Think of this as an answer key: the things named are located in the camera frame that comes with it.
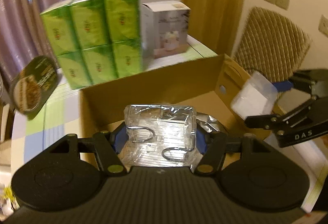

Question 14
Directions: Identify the silver foil pouch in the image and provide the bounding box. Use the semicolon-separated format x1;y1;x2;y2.
196;113;227;134

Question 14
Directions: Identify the clear plastic box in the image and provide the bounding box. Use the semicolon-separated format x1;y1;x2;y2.
230;71;278;120

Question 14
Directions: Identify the wire rack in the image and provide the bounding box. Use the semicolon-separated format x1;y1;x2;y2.
119;104;199;169

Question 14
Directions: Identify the checkered tablecloth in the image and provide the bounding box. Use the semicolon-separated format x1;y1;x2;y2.
10;34;328;214

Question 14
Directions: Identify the quilted chair cushion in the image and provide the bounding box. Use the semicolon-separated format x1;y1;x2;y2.
233;6;312;82

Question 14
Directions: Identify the large cardboard box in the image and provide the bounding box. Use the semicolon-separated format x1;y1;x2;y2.
80;55;271;140

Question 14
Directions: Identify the oval instant noodle bowl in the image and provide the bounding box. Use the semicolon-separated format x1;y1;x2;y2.
9;55;59;120

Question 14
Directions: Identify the green tissue pack bundle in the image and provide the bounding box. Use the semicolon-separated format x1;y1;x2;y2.
40;0;143;89

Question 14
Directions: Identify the white humidifier box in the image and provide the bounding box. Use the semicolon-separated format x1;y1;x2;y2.
141;0;190;59

